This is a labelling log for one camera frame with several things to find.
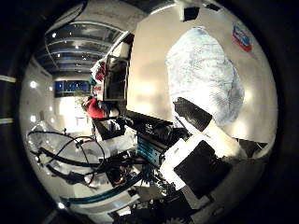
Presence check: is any white crumpled cloth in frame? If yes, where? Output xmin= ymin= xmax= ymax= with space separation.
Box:
xmin=164 ymin=26 xmax=246 ymax=129

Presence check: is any blue electronics box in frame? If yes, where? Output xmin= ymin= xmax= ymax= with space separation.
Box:
xmin=135 ymin=133 xmax=167 ymax=169

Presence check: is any black flat device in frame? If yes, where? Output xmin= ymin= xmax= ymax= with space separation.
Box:
xmin=120 ymin=110 xmax=174 ymax=136

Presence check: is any person in red top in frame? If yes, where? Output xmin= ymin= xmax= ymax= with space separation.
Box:
xmin=81 ymin=95 xmax=121 ymax=120

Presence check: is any red and white bundle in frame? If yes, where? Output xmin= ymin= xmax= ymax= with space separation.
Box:
xmin=90 ymin=59 xmax=107 ymax=85

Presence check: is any thin black cable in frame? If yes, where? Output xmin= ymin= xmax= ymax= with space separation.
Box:
xmin=27 ymin=129 xmax=107 ymax=188

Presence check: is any thick black cable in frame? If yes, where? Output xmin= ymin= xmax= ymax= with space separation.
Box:
xmin=30 ymin=147 xmax=106 ymax=171

